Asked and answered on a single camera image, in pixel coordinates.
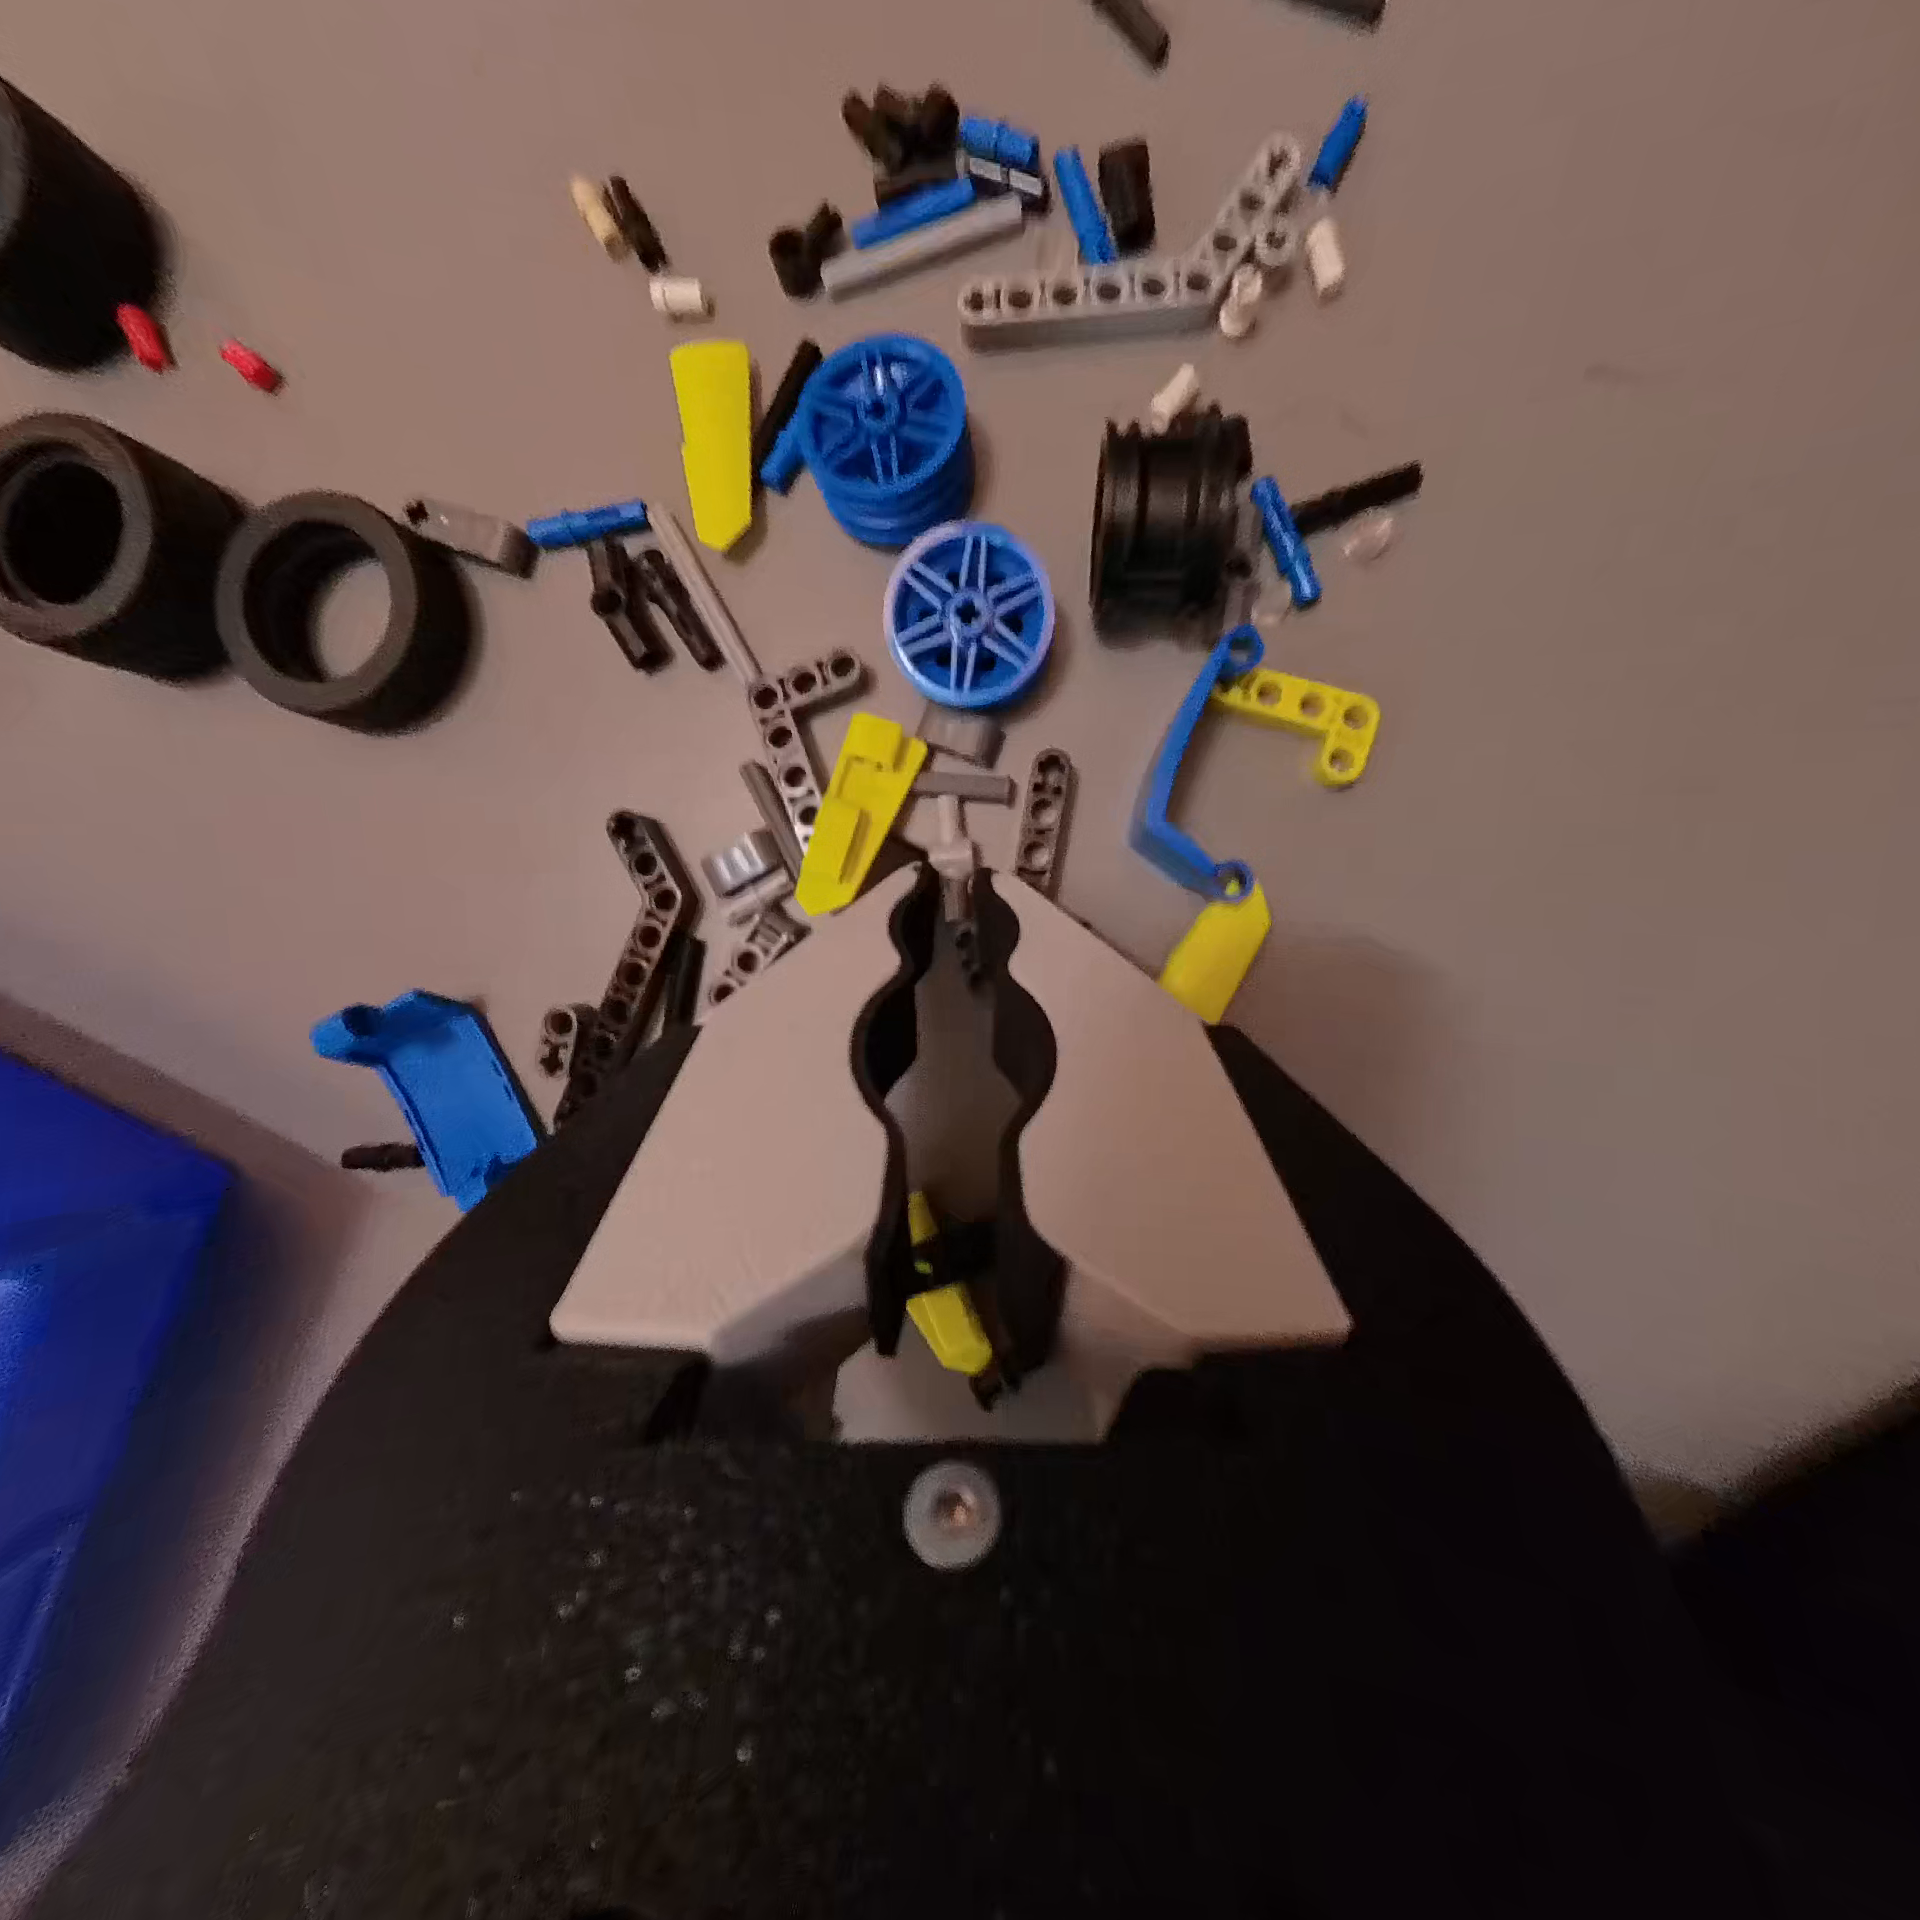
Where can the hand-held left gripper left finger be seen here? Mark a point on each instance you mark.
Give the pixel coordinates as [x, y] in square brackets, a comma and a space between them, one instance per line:
[721, 1200]

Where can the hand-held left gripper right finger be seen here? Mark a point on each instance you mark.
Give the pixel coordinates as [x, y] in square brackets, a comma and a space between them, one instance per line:
[1185, 1200]

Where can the black lego connector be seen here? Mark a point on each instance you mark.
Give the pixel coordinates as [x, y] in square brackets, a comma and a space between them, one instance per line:
[1124, 196]
[900, 138]
[567, 1038]
[803, 253]

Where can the dark grey short lego beam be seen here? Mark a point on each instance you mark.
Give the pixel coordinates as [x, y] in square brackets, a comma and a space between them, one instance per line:
[755, 956]

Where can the yellow lego panel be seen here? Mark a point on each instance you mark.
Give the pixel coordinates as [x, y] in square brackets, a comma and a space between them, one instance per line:
[855, 819]
[941, 1306]
[1218, 954]
[714, 435]

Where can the black bent lego beam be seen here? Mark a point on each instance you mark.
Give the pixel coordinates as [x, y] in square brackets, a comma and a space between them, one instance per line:
[647, 915]

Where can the blue lego panel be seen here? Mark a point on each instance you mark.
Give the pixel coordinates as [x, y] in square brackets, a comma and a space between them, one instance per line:
[435, 1088]

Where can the grey lego connector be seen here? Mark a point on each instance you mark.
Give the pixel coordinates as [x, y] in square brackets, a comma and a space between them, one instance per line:
[961, 733]
[480, 539]
[744, 870]

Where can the blue curved lego arch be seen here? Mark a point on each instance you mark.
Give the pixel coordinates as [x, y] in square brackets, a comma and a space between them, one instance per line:
[1161, 780]

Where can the dark grey L-shaped lego beam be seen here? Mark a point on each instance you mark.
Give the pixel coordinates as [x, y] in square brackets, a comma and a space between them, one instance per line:
[787, 743]

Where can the grey short lego axle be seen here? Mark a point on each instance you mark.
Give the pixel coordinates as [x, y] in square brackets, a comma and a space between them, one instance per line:
[961, 784]

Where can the yellow L-shaped lego beam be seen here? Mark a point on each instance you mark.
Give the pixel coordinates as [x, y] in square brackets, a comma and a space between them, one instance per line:
[1347, 717]

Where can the grey long lego axle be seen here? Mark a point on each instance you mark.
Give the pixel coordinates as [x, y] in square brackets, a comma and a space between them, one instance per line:
[709, 598]

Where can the blue lego wheel rim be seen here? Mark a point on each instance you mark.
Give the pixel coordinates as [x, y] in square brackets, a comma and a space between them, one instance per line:
[882, 428]
[968, 614]

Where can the black rubber lego tire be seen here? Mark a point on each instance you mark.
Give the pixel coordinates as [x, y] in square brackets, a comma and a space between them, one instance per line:
[165, 587]
[67, 226]
[404, 646]

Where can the blue lego axle pin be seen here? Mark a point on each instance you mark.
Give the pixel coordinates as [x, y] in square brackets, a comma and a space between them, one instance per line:
[1083, 206]
[585, 524]
[1284, 541]
[1337, 142]

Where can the black lego wheel rim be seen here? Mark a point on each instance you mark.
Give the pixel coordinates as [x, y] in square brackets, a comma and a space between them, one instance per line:
[1161, 518]

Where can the black lego axle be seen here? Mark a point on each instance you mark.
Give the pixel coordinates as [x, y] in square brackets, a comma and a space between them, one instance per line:
[787, 403]
[1131, 30]
[1357, 495]

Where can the white lego pin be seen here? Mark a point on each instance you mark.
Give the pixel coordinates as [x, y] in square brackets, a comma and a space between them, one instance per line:
[1240, 304]
[679, 296]
[1324, 259]
[1176, 395]

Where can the light grey bent lego beam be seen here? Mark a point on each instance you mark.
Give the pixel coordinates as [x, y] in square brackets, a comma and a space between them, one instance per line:
[1080, 294]

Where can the red lego pin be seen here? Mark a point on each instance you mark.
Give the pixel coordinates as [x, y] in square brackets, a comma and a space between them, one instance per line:
[147, 339]
[250, 364]

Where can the grey straight lego beam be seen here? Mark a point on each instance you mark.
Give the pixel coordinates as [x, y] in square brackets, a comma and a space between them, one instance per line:
[922, 248]

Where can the tan lego pin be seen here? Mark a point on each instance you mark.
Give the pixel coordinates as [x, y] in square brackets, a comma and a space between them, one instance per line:
[596, 211]

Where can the blue straight lego beam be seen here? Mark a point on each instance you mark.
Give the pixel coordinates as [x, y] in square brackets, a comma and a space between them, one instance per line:
[913, 219]

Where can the blue lego connector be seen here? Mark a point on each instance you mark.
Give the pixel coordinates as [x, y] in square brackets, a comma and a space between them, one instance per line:
[1001, 149]

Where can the blue plastic bag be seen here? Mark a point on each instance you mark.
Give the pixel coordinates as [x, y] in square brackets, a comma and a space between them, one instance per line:
[89, 1349]

